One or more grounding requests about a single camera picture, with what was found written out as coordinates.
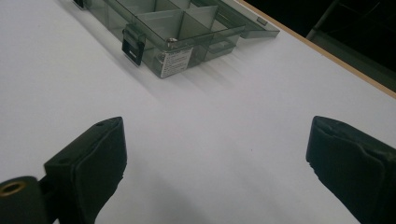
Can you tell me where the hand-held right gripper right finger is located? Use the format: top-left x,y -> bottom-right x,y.
305,115 -> 396,224

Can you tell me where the clear grey compartment organizer box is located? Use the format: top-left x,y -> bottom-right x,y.
72,0 -> 280,79

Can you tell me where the small white-labelled clear packet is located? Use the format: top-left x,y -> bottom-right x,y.
157,36 -> 194,78

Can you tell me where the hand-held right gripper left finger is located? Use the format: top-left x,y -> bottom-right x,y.
44,116 -> 128,224

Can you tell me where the dark metal stand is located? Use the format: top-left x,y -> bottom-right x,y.
305,0 -> 396,91

